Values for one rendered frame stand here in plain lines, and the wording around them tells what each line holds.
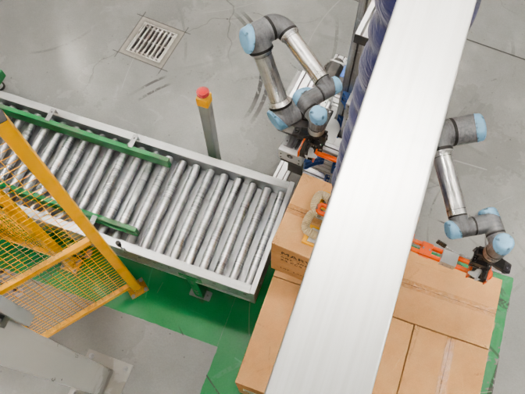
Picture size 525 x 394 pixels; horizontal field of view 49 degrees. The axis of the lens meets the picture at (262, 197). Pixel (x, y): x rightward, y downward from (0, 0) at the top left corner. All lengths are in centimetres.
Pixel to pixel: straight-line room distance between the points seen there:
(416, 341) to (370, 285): 262
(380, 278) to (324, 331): 8
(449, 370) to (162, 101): 269
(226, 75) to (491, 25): 212
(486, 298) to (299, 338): 283
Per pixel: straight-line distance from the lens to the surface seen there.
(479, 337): 334
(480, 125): 249
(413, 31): 79
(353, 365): 61
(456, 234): 237
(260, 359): 313
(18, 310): 226
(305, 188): 283
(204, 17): 484
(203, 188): 342
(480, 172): 431
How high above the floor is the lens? 365
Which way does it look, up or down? 67 degrees down
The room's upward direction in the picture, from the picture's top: 1 degrees counter-clockwise
